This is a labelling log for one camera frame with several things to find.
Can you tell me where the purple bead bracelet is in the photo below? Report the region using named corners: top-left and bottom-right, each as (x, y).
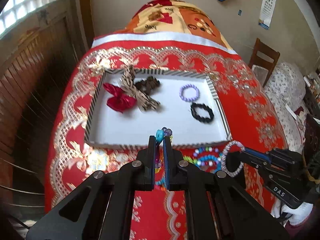
top-left (179, 83), bottom-right (201, 103)

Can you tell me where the orange heart pattern blanket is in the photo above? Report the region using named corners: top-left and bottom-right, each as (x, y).
top-left (116, 0), bottom-right (231, 49)

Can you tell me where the silver rhinestone bracelet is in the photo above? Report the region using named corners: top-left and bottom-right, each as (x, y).
top-left (220, 140), bottom-right (246, 177)

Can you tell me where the eye chart poster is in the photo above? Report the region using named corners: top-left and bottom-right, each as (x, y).
top-left (259, 0), bottom-right (276, 29)

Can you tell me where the red satin scrunchie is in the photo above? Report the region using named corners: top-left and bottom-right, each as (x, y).
top-left (103, 83), bottom-right (137, 113)

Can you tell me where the red floral bedspread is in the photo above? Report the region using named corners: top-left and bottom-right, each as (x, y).
top-left (44, 31), bottom-right (288, 240)

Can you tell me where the white floral cushion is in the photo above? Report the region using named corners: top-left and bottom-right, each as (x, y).
top-left (264, 62), bottom-right (308, 153)

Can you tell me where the white tray striped rim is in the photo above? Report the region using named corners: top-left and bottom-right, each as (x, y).
top-left (84, 69), bottom-right (232, 150)

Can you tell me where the brown scrunchie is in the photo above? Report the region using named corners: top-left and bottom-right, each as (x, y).
top-left (135, 76), bottom-right (160, 95)

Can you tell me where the leopard print bow scrunchie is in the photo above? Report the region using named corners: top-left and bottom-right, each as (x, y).
top-left (119, 65), bottom-right (160, 111)

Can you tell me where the colourful flower bead bracelet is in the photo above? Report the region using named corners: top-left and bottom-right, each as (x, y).
top-left (153, 126), bottom-right (174, 192)

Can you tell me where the multicolour round bead bracelet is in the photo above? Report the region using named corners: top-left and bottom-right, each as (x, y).
top-left (183, 146), bottom-right (223, 173)

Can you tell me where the black scrunchie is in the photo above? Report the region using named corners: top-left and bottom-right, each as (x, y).
top-left (190, 102), bottom-right (214, 124)

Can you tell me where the wooden chair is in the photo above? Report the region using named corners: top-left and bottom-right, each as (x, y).
top-left (248, 38), bottom-right (280, 87)

